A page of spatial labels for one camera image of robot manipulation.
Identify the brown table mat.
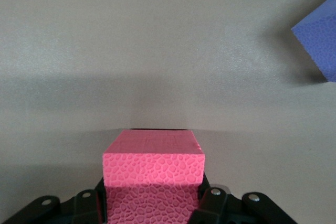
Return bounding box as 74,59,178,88
0,0,336,224

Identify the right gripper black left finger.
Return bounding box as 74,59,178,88
0,178,107,224

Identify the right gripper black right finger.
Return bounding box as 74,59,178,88
188,174,299,224

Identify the purple foam cube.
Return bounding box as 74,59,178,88
291,0,336,83

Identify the red foam cube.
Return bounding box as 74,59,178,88
102,129,206,224

